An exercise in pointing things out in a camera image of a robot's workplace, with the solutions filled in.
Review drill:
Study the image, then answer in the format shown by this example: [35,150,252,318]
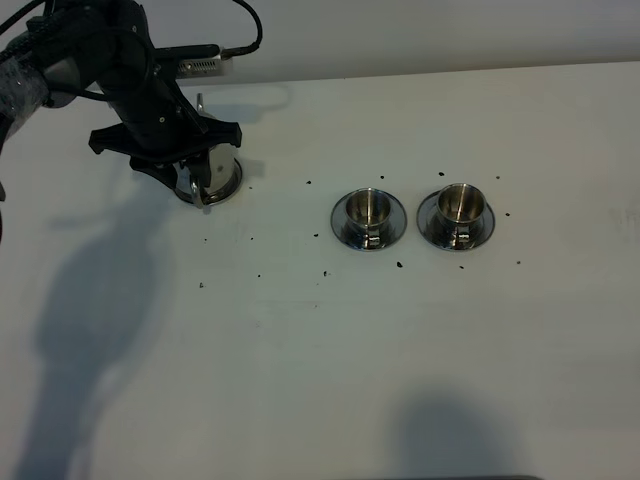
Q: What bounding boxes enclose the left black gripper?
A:
[89,59,242,192]

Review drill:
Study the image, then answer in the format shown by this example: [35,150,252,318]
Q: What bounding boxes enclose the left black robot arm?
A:
[1,1,242,208]

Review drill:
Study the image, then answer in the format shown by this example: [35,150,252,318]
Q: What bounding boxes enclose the round steel teapot coaster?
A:
[175,159,243,209]

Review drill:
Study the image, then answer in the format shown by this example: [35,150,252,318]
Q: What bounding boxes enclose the left stainless steel teacup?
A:
[344,188,392,250]

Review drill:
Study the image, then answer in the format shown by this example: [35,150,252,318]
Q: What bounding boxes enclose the stainless steel teacup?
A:
[436,183,489,250]
[344,188,392,250]

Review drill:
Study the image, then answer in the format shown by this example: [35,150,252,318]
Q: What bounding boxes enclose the left stainless steel saucer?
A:
[330,190,408,252]

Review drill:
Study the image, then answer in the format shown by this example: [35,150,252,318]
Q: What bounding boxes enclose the stainless steel saucer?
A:
[416,187,496,252]
[330,190,408,252]

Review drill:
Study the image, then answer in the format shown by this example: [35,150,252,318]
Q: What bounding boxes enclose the right stainless steel saucer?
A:
[416,187,496,252]

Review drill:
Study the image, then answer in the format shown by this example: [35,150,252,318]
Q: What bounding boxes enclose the right stainless steel teacup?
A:
[436,183,489,250]

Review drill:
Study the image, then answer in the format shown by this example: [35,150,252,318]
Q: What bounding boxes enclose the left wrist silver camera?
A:
[175,54,233,79]

